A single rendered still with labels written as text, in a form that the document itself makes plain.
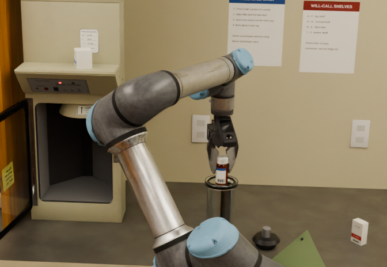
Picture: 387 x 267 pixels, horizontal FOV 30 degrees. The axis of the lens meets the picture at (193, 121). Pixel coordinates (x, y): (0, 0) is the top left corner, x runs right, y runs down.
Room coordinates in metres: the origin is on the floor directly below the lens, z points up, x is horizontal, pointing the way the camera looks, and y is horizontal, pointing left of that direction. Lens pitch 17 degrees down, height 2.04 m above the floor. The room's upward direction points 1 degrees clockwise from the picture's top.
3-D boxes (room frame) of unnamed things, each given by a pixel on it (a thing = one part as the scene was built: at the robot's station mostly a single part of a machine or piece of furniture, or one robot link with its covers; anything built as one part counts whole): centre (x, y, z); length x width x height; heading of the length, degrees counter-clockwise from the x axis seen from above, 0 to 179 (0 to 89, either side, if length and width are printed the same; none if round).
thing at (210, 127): (2.20, -0.09, 1.34); 0.09 x 0.08 x 0.12; 13
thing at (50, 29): (2.45, 0.40, 1.33); 0.32 x 0.25 x 0.77; 88
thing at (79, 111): (2.42, 0.38, 1.34); 0.18 x 0.18 x 0.05
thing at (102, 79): (2.27, 0.41, 1.46); 0.32 x 0.11 x 0.10; 88
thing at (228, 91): (2.19, -0.09, 1.50); 0.09 x 0.08 x 0.11; 143
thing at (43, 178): (2.45, 0.40, 1.19); 0.26 x 0.24 x 0.35; 88
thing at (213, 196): (2.18, -0.09, 1.06); 0.11 x 0.11 x 0.21
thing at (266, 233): (2.17, -0.25, 0.97); 0.09 x 0.09 x 0.07
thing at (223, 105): (2.20, -0.09, 1.42); 0.08 x 0.08 x 0.05
